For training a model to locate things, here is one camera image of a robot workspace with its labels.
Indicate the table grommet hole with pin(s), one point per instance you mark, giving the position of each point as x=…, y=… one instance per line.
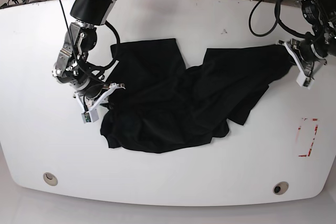
x=50, y=179
x=280, y=188

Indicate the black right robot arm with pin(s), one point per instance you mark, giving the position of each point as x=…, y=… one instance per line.
x=72, y=64

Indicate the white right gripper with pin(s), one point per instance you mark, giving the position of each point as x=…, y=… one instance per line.
x=102, y=98

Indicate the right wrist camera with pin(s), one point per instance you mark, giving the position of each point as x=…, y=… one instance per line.
x=90, y=116

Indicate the right table grommet hole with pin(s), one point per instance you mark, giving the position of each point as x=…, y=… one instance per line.
x=280, y=188

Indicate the left table grommet hole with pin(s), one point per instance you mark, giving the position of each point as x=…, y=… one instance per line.
x=50, y=179

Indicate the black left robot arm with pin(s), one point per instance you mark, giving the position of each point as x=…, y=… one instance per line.
x=320, y=14

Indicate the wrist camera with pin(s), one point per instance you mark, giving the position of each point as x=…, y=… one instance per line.
x=90, y=116
x=304, y=81

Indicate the black T-shirt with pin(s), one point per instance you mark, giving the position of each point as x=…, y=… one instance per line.
x=166, y=106

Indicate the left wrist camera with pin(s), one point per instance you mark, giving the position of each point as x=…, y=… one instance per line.
x=304, y=81

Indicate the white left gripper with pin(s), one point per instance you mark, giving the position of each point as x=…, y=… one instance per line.
x=305, y=56

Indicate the red tape rectangle marking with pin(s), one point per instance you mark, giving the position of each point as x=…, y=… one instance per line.
x=306, y=136

